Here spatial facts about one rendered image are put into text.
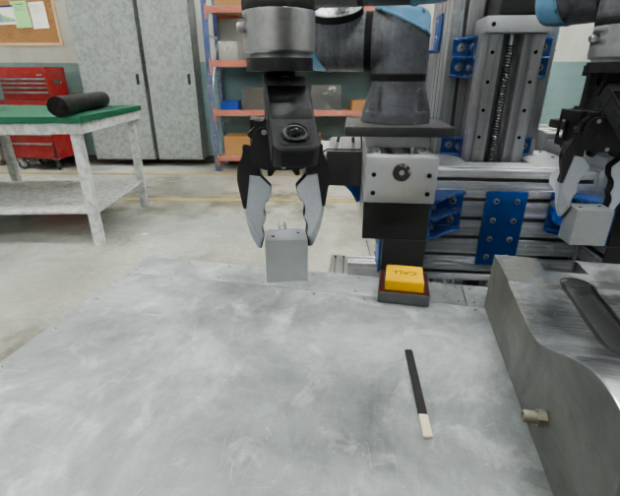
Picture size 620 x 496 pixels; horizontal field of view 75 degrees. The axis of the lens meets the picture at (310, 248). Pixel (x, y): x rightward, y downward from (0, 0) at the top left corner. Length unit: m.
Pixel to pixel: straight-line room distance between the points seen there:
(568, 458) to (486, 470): 0.07
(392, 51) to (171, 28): 4.95
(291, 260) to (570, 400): 0.30
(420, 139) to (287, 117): 0.53
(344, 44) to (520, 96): 0.43
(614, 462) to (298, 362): 0.33
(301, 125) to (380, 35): 0.55
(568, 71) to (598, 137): 5.83
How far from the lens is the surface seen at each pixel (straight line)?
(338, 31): 0.92
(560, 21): 0.86
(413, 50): 0.93
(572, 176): 0.69
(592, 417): 0.38
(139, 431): 0.48
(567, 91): 6.54
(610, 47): 0.69
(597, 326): 0.55
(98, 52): 6.10
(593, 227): 0.71
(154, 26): 5.83
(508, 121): 1.10
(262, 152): 0.46
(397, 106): 0.91
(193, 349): 0.57
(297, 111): 0.42
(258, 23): 0.45
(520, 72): 1.10
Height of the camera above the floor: 1.13
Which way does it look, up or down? 23 degrees down
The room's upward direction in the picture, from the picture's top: straight up
